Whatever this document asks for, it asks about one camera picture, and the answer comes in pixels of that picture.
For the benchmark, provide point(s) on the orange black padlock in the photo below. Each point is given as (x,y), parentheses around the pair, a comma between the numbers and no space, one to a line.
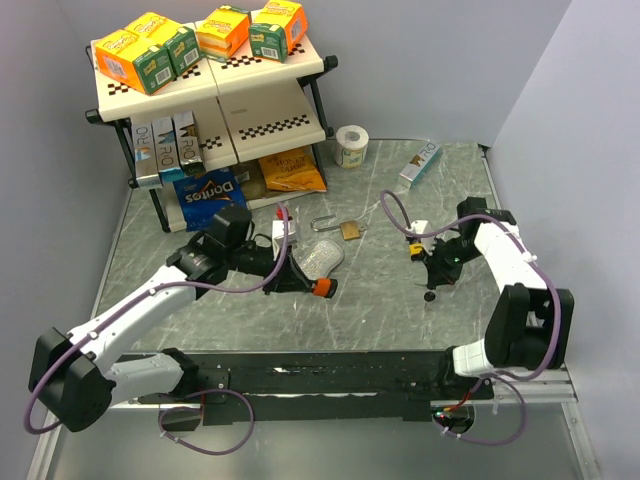
(325,287)

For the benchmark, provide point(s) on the blue RO box middle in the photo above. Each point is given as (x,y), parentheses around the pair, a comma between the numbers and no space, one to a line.
(167,157)

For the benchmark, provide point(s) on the brown chip bag middle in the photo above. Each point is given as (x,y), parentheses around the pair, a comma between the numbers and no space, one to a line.
(250,178)

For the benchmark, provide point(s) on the orange green sponge box right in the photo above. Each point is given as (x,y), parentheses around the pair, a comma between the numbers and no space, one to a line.
(277,29)

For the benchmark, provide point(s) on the orange sponge box front left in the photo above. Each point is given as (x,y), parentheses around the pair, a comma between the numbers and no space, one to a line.
(134,61)

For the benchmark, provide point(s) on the teal RO box on table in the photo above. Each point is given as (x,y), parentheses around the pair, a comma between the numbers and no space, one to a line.
(419,163)

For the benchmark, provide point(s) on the yellow padlock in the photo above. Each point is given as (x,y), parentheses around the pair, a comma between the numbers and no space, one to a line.
(416,250)

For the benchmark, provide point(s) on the yellow green sponge box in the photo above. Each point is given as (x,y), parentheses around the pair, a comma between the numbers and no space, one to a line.
(179,40)

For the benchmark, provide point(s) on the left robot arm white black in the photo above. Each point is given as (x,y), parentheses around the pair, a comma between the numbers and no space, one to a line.
(76,376)

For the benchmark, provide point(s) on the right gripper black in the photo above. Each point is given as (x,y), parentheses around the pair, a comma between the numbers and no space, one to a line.
(438,274)

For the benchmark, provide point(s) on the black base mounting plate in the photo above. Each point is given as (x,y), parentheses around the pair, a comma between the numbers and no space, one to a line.
(282,386)

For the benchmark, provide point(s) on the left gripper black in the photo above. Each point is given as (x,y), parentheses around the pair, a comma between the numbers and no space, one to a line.
(290,277)

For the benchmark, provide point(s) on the blue Doritos chip bag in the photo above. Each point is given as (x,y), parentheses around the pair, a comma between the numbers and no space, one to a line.
(201,196)

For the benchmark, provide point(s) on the dark RO box right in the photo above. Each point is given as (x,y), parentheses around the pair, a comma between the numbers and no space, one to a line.
(187,140)

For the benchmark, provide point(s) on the toilet paper roll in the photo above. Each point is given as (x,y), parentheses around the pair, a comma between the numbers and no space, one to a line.
(351,146)

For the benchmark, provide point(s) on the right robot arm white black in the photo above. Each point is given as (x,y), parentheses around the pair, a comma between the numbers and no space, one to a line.
(530,325)

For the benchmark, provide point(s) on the white two-tier shelf rack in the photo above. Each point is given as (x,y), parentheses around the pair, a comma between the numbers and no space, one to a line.
(245,108)

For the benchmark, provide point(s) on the orange sponge box open window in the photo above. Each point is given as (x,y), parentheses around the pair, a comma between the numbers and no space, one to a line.
(223,31)

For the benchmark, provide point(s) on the silver RO box left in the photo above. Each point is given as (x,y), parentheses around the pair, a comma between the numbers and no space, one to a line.
(146,169)

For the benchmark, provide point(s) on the yellow honey dijon chip bag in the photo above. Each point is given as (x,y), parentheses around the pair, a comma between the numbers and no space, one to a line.
(291,171)

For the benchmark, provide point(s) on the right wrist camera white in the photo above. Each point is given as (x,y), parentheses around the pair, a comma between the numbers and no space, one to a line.
(417,229)

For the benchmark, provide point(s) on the large brass padlock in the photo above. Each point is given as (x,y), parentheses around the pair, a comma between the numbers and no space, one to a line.
(350,230)

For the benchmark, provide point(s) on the silver glitter sponge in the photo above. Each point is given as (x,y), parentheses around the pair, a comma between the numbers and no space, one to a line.
(322,259)

